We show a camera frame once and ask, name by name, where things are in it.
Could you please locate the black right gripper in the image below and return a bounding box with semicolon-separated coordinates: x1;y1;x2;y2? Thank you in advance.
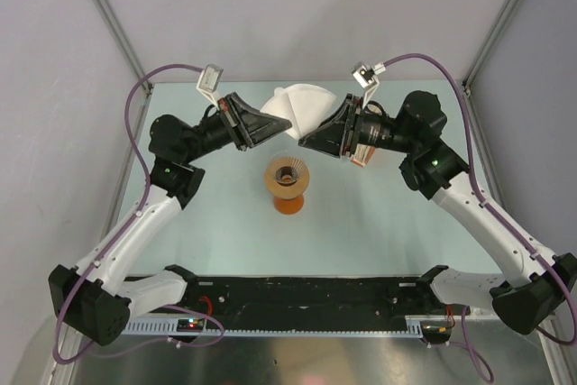
299;94;417;158

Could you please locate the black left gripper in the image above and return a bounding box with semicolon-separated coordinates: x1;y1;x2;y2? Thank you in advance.
182;92;291;163

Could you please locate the white paper coffee filter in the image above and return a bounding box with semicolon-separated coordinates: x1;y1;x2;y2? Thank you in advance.
261;84;336;141

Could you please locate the orange carafe with wooden collar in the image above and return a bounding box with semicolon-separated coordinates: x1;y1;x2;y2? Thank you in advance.
264;156;310;215

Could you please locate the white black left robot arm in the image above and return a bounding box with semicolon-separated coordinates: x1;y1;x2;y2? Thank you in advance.
49;93;292;346

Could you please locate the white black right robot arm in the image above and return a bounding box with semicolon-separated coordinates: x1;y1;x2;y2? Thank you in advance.
298;91;576;335

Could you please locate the orange coffee filter package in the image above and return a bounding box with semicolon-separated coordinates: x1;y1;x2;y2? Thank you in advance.
350;144;376;167

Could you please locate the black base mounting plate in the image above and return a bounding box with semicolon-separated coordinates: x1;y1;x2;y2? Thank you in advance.
125;274;472;332

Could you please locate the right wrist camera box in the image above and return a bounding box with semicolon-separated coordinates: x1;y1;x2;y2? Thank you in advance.
352;62;386;107

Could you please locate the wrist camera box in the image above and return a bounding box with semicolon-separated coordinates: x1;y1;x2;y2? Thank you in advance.
196;64;224;107
352;62;386;107

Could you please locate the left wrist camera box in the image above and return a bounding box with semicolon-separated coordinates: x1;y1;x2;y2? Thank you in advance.
196;64;224;107

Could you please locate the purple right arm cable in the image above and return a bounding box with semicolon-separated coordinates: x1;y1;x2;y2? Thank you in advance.
376;53;577;380

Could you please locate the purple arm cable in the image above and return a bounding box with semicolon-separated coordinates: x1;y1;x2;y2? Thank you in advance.
53;62;226;363
376;53;577;380

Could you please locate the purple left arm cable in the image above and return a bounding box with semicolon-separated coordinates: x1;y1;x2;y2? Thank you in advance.
53;62;226;363

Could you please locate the white slotted cable duct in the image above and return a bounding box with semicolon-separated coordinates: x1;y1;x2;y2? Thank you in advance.
122;316;424;339

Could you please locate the grey aluminium frame rail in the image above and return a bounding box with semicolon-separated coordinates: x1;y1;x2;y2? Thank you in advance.
92;0;145;79

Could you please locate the right grey frame post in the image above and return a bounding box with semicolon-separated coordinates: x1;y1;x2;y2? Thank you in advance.
462;0;551;88

